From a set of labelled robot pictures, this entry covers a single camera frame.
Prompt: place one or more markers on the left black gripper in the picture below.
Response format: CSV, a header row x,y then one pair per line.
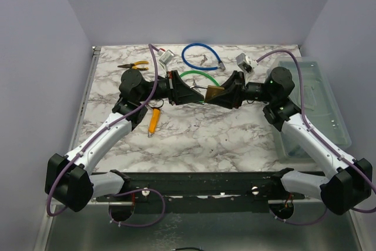
x,y
178,91

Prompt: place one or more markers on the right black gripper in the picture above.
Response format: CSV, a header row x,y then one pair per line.
x,y
234,94

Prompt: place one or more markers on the green cable lock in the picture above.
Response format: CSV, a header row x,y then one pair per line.
x,y
199,73

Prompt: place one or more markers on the brass padlock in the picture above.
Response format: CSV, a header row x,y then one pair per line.
x,y
211,91

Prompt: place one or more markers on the blue cable lock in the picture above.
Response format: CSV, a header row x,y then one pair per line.
x,y
192,54

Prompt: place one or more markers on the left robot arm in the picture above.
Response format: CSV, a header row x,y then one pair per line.
x,y
70,178

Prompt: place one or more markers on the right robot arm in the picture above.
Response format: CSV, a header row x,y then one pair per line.
x,y
346,181

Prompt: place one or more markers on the orange utility knife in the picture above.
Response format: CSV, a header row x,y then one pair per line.
x,y
154,121

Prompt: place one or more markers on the clear plastic bin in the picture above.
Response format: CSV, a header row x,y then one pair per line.
x,y
320,108

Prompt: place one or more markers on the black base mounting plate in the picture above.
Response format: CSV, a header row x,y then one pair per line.
x,y
257,186

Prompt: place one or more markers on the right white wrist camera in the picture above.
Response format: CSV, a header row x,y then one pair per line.
x,y
247,66

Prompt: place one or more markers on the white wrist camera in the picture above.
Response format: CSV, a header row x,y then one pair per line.
x,y
247,66
165,57

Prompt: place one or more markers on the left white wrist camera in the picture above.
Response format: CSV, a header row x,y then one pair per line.
x,y
165,57

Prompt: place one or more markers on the yellow handled pliers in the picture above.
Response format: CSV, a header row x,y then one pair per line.
x,y
139,65

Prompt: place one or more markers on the aluminium rail frame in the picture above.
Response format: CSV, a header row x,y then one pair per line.
x,y
70,178

